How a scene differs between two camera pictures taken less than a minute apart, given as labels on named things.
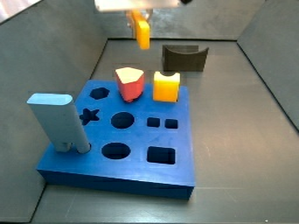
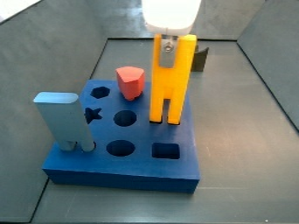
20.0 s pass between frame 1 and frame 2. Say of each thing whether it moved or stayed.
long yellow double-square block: moved
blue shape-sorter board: stayed
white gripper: moved
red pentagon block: stayed
